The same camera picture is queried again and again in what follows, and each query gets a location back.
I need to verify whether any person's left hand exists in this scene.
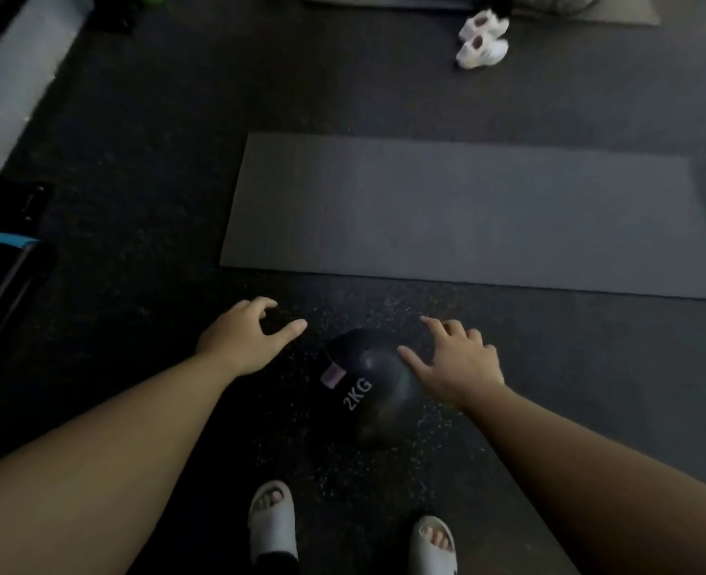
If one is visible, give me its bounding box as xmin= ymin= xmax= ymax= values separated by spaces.
xmin=195 ymin=297 xmax=308 ymax=378

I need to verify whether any person's right hand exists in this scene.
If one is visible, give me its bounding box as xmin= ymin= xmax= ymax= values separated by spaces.
xmin=397 ymin=316 xmax=505 ymax=411

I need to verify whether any person's left forearm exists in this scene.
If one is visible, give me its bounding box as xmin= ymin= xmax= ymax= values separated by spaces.
xmin=0 ymin=351 xmax=241 ymax=575

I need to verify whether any person's right forearm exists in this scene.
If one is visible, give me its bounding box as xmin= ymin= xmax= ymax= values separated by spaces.
xmin=462 ymin=384 xmax=706 ymax=575

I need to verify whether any black medicine ball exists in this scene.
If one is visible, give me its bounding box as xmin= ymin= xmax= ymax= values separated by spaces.
xmin=312 ymin=328 xmax=427 ymax=445

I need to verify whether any dark grey exercise mat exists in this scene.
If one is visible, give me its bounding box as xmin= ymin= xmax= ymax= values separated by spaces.
xmin=220 ymin=133 xmax=706 ymax=302

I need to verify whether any white slide sandal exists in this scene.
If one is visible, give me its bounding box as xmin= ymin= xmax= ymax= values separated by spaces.
xmin=409 ymin=515 xmax=458 ymax=575
xmin=248 ymin=479 xmax=300 ymax=567

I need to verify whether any grey bag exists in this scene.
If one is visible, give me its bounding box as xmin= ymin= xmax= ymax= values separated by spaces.
xmin=511 ymin=0 xmax=604 ymax=16

